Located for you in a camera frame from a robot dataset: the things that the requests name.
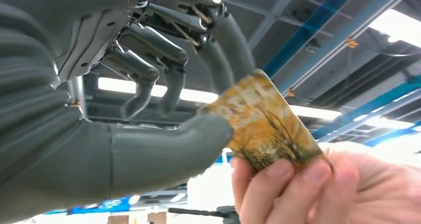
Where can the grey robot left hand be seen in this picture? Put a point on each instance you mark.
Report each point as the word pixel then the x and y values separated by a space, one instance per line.
pixel 158 150

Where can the golden hotel print card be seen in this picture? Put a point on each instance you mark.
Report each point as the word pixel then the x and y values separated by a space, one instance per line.
pixel 263 123

